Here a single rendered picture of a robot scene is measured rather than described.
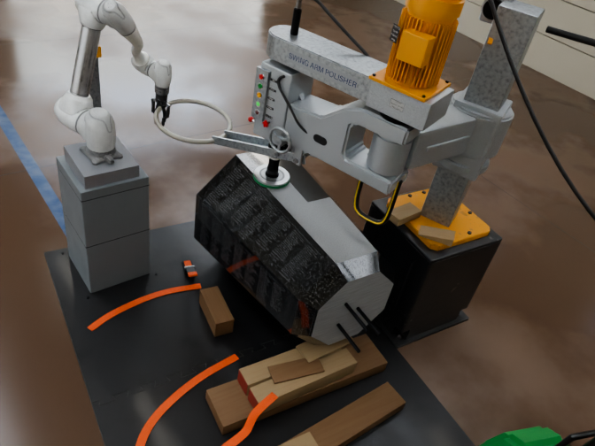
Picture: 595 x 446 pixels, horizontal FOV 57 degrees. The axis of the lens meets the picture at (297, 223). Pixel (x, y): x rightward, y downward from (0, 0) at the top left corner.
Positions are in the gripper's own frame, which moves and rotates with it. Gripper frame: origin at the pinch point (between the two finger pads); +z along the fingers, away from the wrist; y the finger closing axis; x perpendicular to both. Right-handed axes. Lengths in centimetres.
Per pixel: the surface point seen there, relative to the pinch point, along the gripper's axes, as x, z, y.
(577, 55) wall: 566, 38, 309
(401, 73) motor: -40, -105, 138
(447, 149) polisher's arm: -9, -63, 171
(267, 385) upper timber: -105, 55, 136
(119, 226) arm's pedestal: -64, 37, 15
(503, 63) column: 13, -106, 179
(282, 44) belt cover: -25, -90, 78
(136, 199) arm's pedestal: -54, 20, 20
